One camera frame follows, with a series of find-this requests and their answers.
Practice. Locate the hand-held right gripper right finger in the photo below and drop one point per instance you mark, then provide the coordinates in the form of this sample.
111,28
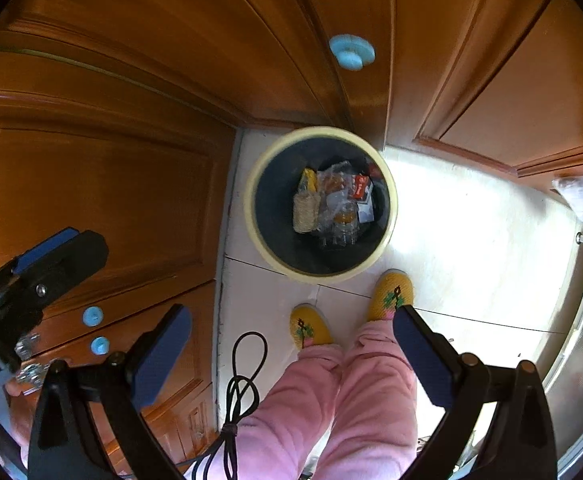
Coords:
421,355

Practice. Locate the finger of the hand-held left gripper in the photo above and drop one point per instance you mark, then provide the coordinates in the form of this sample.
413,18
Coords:
46,249
71,265

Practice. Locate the cream trash bin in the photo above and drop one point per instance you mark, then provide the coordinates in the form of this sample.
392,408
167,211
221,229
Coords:
271,240

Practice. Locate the yellow white packet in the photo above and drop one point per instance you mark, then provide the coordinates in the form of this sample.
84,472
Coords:
309,182

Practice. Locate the large blue cabinet knob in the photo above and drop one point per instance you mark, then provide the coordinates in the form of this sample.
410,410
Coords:
351,52

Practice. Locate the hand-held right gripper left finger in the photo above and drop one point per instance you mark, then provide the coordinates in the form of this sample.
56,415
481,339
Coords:
164,360

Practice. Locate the person's left hand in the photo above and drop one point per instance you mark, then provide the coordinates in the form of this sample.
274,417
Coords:
17,390

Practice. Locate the yellow knitted slipper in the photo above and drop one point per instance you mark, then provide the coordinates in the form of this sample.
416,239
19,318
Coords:
311,327
391,292

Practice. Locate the pink fleece pants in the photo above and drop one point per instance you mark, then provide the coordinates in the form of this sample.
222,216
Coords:
331,410

